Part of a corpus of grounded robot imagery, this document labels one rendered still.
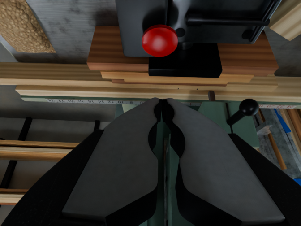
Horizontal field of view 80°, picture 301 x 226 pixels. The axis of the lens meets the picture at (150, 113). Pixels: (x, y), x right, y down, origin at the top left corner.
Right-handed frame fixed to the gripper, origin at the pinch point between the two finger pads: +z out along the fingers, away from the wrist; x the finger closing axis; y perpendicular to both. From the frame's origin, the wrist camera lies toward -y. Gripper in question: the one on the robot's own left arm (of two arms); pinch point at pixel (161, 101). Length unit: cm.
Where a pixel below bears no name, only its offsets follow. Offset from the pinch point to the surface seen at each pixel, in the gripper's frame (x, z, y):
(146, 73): -1.5, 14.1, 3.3
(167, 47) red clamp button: 0.5, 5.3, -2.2
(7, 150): -158, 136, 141
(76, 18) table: -11.9, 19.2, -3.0
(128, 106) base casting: -9, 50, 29
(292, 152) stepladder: 66, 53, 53
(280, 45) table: 20.3, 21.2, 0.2
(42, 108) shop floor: -145, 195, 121
